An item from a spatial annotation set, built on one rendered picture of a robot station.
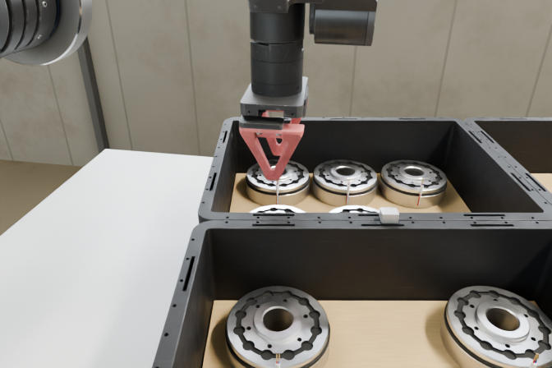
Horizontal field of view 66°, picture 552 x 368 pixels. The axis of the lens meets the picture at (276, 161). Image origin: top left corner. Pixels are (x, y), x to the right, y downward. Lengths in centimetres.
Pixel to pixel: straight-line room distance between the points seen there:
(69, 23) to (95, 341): 44
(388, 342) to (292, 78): 29
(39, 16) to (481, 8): 178
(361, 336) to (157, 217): 53
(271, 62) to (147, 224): 52
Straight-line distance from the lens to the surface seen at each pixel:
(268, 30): 44
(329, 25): 43
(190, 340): 40
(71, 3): 67
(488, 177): 67
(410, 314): 52
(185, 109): 232
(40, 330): 74
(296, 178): 68
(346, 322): 50
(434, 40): 208
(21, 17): 62
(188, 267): 41
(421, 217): 49
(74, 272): 82
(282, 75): 45
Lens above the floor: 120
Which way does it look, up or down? 27 degrees down
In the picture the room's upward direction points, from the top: straight up
